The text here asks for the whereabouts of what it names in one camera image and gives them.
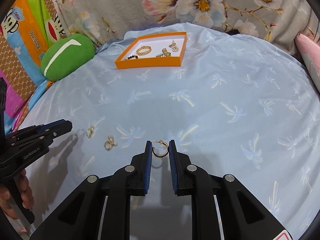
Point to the gold ring earring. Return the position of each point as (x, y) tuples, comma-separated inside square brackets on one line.
[(90, 131)]

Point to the grey floral blanket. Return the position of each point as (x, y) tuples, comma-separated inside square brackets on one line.
[(276, 21)]

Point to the gold hoop earring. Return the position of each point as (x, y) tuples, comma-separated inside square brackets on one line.
[(160, 148)]

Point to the green plush pillow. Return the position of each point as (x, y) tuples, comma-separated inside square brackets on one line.
[(66, 56)]

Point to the pink pillow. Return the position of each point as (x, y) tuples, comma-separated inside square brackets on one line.
[(310, 53)]

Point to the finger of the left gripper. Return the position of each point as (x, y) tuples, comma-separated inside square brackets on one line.
[(56, 131), (50, 125)]

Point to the orange shallow box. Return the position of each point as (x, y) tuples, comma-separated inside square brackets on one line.
[(175, 42)]

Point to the cartoon monkey pillow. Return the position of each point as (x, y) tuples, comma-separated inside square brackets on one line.
[(28, 30)]

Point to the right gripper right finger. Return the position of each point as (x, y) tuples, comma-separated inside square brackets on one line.
[(221, 207)]

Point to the gold pearl earring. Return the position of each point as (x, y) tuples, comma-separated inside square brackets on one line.
[(110, 143)]

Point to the gold chain bangle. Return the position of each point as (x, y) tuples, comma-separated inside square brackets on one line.
[(143, 50)]

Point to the person's left hand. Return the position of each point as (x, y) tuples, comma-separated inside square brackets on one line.
[(26, 196)]

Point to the light blue palm cloth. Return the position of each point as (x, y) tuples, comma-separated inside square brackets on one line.
[(236, 105)]

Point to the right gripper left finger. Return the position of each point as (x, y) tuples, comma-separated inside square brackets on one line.
[(99, 208)]

